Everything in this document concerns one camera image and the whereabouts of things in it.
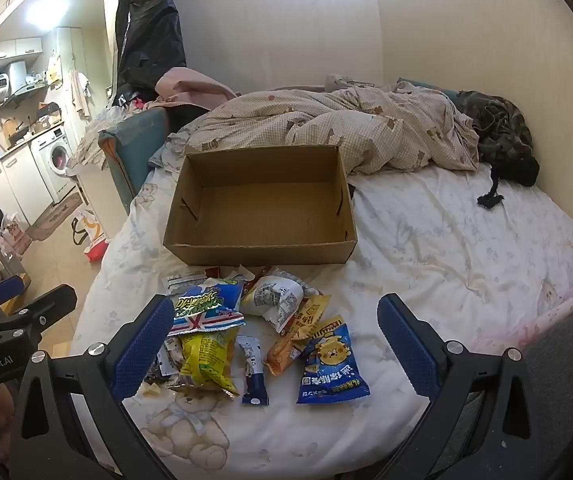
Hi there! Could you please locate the blue white chips packet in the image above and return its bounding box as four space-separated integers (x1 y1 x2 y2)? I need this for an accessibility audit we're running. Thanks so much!
168 280 246 337

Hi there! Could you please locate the blue bear snack packet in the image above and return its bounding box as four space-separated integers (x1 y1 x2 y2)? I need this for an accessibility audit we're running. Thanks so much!
295 315 372 405

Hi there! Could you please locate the white shopping bag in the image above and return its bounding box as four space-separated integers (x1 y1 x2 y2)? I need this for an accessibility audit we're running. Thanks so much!
69 206 106 247

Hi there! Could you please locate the person's grey trouser leg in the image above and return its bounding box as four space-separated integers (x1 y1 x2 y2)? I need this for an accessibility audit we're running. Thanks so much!
519 304 573 480

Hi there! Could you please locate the yellow snack packet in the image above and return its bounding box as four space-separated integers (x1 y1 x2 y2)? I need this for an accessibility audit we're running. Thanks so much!
177 327 241 397

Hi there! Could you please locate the red bag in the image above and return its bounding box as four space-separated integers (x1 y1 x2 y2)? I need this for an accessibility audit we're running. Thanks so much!
83 239 110 264

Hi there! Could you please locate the small red snack packet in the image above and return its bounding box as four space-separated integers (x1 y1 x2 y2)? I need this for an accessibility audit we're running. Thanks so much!
205 264 270 282

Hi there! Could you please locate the small dark snack packet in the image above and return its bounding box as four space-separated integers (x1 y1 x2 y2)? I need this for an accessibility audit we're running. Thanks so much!
144 336 183 392

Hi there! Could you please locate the white washing machine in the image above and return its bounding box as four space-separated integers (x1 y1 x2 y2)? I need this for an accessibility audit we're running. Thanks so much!
30 126 76 204

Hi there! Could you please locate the small white snack packet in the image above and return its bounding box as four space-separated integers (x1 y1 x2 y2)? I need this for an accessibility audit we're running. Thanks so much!
166 269 208 296

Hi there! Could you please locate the checkered bear print duvet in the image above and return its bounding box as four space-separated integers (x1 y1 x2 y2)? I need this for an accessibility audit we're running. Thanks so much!
148 74 481 177

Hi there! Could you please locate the teal pillow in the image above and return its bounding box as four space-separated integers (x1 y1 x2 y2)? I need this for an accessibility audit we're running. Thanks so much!
397 77 462 106

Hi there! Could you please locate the white barcode snack packet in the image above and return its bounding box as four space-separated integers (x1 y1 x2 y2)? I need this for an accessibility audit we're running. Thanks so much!
240 274 313 335

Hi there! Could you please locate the orange peanut snack packet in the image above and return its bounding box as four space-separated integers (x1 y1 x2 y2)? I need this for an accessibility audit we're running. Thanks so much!
265 294 333 376

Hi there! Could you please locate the white floral bed sheet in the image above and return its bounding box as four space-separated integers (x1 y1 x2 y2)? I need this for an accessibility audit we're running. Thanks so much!
69 160 573 480

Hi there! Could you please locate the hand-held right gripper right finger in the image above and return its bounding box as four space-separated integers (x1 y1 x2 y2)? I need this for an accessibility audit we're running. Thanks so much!
377 294 567 480

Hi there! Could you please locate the camouflage cloth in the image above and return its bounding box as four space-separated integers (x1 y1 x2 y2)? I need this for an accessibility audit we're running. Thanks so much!
452 89 540 187

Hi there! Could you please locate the pink garment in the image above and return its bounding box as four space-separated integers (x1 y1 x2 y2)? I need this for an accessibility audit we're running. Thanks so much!
155 67 240 111

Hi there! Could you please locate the white blue slim snack packet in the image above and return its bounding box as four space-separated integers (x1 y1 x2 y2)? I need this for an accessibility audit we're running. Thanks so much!
235 335 270 407

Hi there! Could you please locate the brown cardboard box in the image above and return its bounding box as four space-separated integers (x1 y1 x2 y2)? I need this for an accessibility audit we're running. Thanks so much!
163 144 358 267

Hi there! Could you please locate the black hanging jacket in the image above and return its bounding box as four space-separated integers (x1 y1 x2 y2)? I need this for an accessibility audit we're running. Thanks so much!
114 0 188 107

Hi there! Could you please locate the white kitchen cabinet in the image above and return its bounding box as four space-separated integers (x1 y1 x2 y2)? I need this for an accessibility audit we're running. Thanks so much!
0 150 55 227

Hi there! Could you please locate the pink blanket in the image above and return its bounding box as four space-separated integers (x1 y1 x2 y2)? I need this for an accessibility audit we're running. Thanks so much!
513 220 573 356

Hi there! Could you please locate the brown floor rug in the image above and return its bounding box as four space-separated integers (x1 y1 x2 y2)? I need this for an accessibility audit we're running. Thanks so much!
25 191 84 242

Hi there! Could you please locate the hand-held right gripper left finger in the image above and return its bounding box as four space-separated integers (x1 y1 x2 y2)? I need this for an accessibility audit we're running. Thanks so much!
9 294 177 480

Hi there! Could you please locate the dark cord tassel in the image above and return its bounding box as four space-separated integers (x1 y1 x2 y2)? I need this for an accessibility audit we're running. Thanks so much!
476 164 506 209

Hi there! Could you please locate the teal upholstered chair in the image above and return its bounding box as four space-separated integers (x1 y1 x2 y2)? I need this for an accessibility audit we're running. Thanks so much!
98 106 171 202

